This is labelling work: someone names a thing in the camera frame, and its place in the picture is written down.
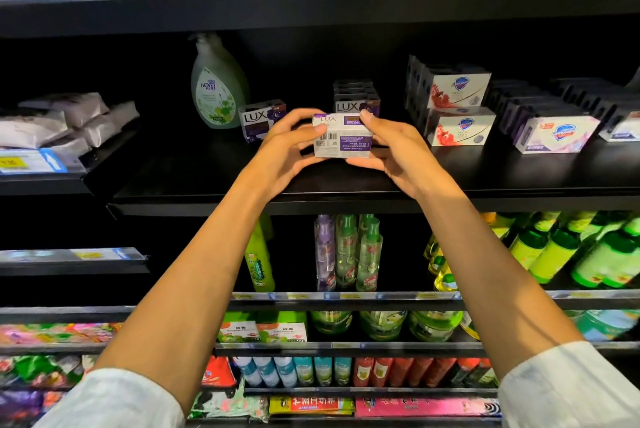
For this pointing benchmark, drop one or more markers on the pale green pump soap bottle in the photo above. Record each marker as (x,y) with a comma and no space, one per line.
(217,82)

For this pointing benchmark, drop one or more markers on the green lidded wipe tub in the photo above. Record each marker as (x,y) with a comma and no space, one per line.
(435,323)
(382,323)
(331,321)

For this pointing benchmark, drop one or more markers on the person's left forearm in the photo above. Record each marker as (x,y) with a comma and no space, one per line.
(180,303)

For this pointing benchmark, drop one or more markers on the row of white pink soap boxes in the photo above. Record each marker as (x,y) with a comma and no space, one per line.
(565,127)

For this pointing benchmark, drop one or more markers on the purple white soap box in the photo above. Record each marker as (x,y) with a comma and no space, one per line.
(343,134)
(262,117)

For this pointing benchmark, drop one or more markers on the pile of white wipe packets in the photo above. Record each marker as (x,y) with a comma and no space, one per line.
(60,127)

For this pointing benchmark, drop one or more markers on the long pink packet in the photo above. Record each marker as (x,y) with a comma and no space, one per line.
(430,407)

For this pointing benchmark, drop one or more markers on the strip of shelf price tags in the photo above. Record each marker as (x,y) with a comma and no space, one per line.
(30,161)

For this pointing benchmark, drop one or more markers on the green white box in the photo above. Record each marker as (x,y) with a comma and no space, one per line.
(283,330)
(238,331)

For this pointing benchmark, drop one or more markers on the row of purple soap boxes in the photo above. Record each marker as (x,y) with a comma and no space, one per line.
(357,97)

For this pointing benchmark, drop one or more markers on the person's right forearm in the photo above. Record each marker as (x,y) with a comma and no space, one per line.
(505,288)

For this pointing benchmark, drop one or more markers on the red snack packet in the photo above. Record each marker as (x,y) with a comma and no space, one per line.
(218,373)

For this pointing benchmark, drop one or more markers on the yellow red packets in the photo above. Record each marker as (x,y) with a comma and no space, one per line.
(310,405)

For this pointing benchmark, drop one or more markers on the person's right hand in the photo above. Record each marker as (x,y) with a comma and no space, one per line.
(405,157)

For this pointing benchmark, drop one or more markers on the person's left hand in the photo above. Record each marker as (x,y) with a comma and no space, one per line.
(278,154)

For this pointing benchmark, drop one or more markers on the black store shelf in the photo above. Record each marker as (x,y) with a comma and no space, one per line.
(560,167)
(40,182)

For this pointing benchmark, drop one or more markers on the row of white red soap boxes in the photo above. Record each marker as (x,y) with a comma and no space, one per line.
(455,102)

